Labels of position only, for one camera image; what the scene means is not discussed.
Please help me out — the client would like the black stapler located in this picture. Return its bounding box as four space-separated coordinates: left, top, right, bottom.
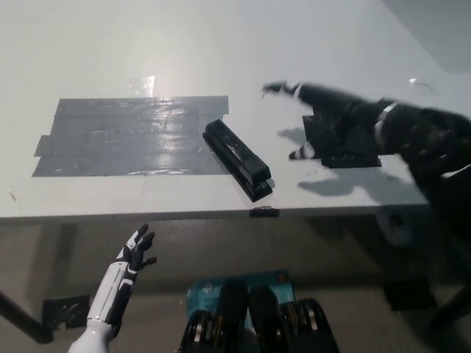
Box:
202 118 275 203

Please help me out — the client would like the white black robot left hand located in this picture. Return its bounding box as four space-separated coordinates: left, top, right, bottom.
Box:
87 223 158 329

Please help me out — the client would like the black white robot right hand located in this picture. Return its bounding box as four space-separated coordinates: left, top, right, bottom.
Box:
261 81 399 161

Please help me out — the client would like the grey duct tape patch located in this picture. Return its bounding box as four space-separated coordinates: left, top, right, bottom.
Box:
32 96 230 179

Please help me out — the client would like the clear tape piece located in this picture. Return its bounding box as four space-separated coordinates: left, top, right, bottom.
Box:
408 77 436 92
127 74 156 98

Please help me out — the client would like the black floor tape patch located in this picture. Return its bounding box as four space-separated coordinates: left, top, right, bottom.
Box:
42 294 92 331

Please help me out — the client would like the black table leg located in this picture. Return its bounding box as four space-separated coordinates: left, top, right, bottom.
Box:
0 286 54 345

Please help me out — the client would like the black tape square patch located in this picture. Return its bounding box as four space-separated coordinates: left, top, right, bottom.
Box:
302 113 384 170

